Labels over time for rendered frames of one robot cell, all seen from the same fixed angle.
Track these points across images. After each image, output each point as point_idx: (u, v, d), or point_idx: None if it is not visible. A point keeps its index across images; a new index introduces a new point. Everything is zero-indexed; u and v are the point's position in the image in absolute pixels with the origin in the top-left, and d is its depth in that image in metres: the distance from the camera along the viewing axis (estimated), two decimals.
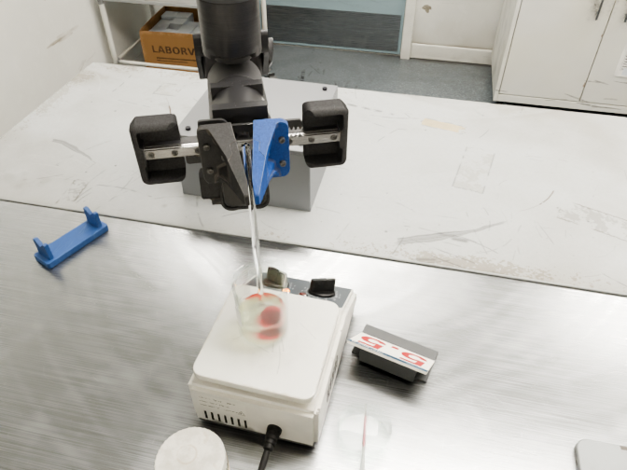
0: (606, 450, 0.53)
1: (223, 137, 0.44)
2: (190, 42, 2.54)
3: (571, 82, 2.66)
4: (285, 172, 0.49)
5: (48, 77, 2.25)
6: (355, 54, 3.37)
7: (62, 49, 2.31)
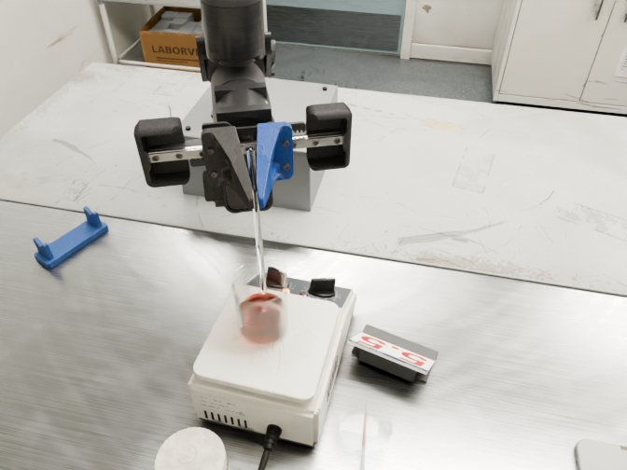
0: (606, 450, 0.53)
1: (228, 141, 0.44)
2: (190, 42, 2.54)
3: (571, 82, 2.66)
4: (289, 174, 0.49)
5: (48, 77, 2.25)
6: (355, 54, 3.37)
7: (62, 49, 2.31)
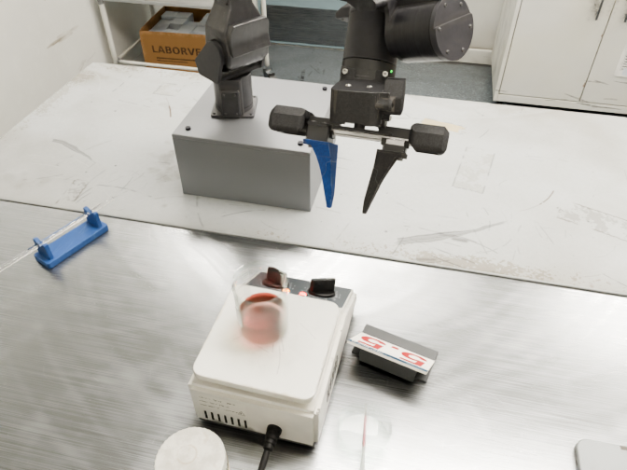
0: (606, 450, 0.53)
1: None
2: (190, 42, 2.54)
3: (571, 82, 2.66)
4: (306, 144, 0.57)
5: (48, 77, 2.25)
6: None
7: (62, 49, 2.31)
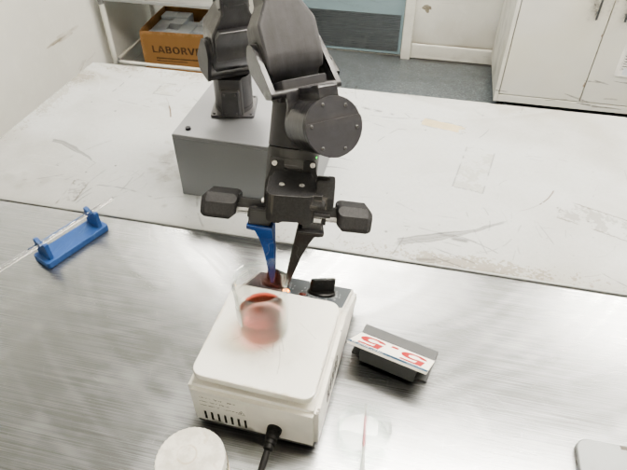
0: (606, 450, 0.53)
1: None
2: (190, 42, 2.54)
3: (571, 82, 2.66)
4: (249, 228, 0.59)
5: (48, 77, 2.25)
6: (355, 54, 3.37)
7: (62, 49, 2.31)
